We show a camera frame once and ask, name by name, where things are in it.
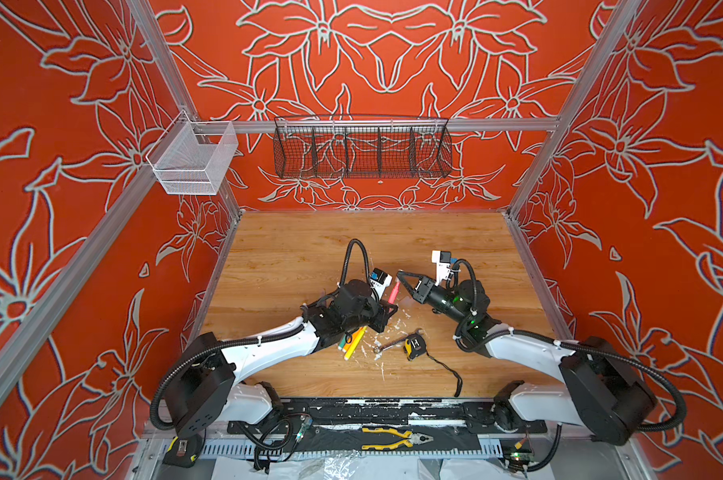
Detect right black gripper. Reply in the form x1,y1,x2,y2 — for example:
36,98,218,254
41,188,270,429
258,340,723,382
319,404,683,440
396,273,473,330

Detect pink marker pen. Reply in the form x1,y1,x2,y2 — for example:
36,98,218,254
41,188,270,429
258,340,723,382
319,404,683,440
387,280,401,304

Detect yellow marker pen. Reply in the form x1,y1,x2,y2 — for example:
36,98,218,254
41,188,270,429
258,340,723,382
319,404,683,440
343,326,369,361

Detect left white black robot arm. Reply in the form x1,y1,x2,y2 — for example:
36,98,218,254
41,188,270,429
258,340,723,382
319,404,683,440
149,239,397,439

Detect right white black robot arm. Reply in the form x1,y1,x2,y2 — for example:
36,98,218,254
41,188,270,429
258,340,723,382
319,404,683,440
397,259,687,445

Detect orange marker pen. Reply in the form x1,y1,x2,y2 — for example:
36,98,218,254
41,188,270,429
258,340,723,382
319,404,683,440
341,326,365,355

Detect silver wrench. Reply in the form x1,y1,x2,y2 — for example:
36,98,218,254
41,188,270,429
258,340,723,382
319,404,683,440
375,328,425,354

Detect yellow black tape measure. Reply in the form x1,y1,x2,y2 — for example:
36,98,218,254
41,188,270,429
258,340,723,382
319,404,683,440
403,333,427,361

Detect black tape measure on ledge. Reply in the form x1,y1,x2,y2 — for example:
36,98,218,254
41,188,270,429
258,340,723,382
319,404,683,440
161,435,205,468

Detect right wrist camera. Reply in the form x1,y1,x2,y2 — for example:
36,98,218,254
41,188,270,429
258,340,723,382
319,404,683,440
431,250,455,284

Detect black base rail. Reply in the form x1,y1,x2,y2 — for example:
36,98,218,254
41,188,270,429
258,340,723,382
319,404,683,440
226,397,549,436

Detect yellow handled pliers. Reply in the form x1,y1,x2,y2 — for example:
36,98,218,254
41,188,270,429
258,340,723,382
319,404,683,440
360,427,435,451

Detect black wire basket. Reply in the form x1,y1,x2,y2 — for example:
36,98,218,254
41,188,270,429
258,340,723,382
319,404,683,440
272,114,455,180

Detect white wire basket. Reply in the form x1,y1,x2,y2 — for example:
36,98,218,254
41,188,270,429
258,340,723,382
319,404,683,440
146,110,239,196

